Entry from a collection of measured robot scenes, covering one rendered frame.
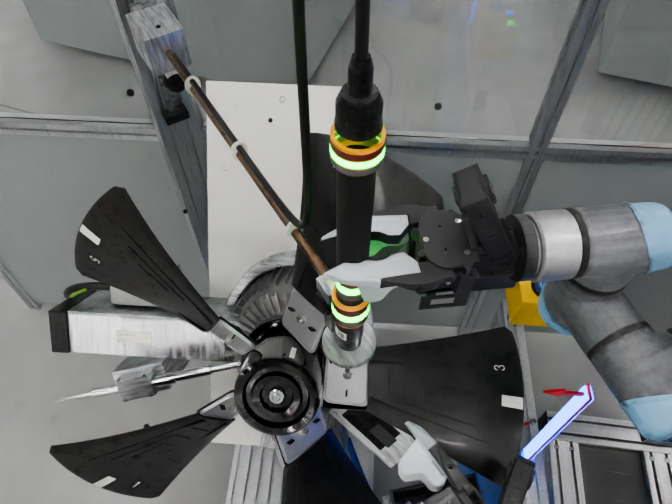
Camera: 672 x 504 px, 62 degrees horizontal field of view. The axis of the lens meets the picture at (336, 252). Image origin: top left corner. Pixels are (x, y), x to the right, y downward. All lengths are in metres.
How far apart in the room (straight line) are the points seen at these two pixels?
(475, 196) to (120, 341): 0.69
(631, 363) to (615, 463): 1.33
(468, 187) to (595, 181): 1.11
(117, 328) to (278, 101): 0.47
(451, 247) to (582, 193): 1.09
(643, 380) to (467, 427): 0.27
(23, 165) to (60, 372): 0.89
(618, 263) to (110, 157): 1.31
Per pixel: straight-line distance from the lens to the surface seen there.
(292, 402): 0.79
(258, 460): 1.96
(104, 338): 1.02
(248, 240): 1.01
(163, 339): 0.98
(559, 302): 0.71
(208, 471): 2.06
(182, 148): 1.31
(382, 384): 0.83
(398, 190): 0.71
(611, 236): 0.62
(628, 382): 0.68
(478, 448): 0.85
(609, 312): 0.69
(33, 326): 2.51
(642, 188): 1.67
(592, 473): 1.96
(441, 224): 0.58
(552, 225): 0.60
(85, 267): 0.91
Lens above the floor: 1.96
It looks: 55 degrees down
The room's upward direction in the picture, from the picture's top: straight up
